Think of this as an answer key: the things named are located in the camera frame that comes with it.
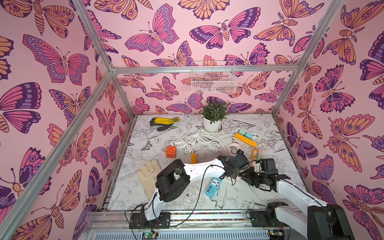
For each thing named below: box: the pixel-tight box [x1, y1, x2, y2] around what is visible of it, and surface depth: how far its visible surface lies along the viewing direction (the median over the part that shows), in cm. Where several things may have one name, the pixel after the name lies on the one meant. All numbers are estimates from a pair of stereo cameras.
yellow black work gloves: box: [149, 116, 181, 131], surface depth 115 cm
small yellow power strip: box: [251, 149, 258, 167], surface depth 97 cm
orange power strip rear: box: [234, 132, 259, 148], surface depth 103 cm
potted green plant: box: [200, 101, 228, 133], surface depth 99 cm
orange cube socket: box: [166, 146, 177, 158], surface depth 97 cm
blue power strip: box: [205, 177, 223, 198], surface depth 83 cm
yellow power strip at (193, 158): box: [190, 153, 197, 164], surface depth 94 cm
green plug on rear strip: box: [238, 128, 247, 137], surface depth 105 cm
